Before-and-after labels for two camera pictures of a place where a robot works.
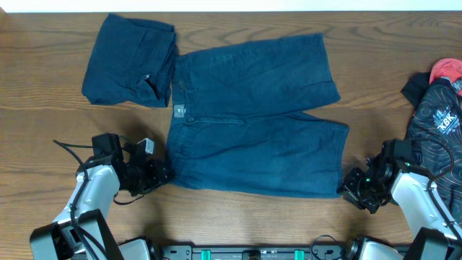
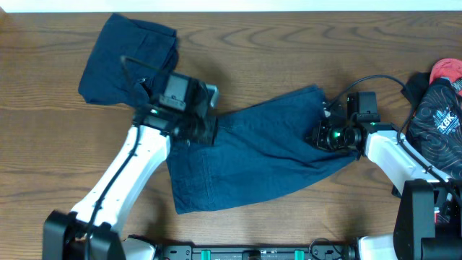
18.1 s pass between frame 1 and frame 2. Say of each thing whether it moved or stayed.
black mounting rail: stayed
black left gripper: moved
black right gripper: moved
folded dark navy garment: stayed
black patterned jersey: stayed
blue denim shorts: moved
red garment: stayed
